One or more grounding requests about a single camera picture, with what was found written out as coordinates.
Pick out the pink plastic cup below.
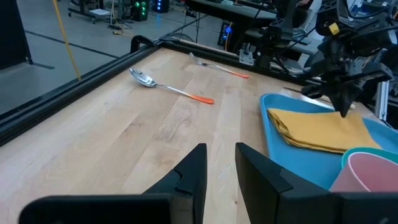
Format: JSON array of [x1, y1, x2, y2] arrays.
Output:
[[328, 151, 398, 193]]

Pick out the computer tower green lights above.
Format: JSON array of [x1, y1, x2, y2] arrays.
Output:
[[130, 0, 149, 22]]

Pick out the yellow cloth napkin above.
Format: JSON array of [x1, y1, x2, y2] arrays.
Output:
[[266, 107, 382, 154]]

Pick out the metal spoon orange handle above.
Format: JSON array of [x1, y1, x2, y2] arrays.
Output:
[[129, 67, 215, 105]]

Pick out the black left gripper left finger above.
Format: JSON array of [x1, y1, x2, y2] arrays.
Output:
[[143, 142, 208, 224]]

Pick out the black aluminium table frame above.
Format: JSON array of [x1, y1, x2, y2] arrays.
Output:
[[0, 34, 398, 147]]

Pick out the computer tower blue light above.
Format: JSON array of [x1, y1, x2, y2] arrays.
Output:
[[217, 21, 234, 50]]

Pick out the blue plastic tray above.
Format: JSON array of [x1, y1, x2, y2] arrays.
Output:
[[259, 92, 398, 190]]

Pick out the black rolling cart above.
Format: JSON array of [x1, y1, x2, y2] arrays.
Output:
[[67, 0, 113, 25]]

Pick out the teal bowl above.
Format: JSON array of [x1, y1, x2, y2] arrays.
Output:
[[340, 146, 398, 170]]

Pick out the yellow cable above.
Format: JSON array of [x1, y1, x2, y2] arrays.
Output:
[[52, 0, 81, 81]]

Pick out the dark background desk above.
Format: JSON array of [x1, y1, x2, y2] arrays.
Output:
[[186, 0, 277, 22]]

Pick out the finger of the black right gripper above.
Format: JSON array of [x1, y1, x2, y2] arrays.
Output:
[[328, 85, 345, 116], [341, 83, 364, 118]]

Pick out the black standing panel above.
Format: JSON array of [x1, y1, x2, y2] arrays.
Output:
[[0, 0, 34, 70]]

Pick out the yellow tag on arm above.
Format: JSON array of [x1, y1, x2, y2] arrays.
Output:
[[328, 22, 341, 36]]

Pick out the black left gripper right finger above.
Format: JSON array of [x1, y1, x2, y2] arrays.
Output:
[[234, 142, 331, 224]]

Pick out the device with blue lights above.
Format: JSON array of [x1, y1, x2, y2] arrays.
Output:
[[154, 0, 170, 13]]

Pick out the grey metal bracket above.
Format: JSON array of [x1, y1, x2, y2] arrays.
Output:
[[238, 42, 255, 67]]

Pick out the silver aluminium post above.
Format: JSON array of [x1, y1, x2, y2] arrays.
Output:
[[374, 80, 390, 121]]

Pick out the black wire floor fan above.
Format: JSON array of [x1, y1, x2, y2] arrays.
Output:
[[167, 32, 197, 44]]

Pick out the metal fork orange handle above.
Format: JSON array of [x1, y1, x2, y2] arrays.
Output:
[[188, 52, 249, 79]]

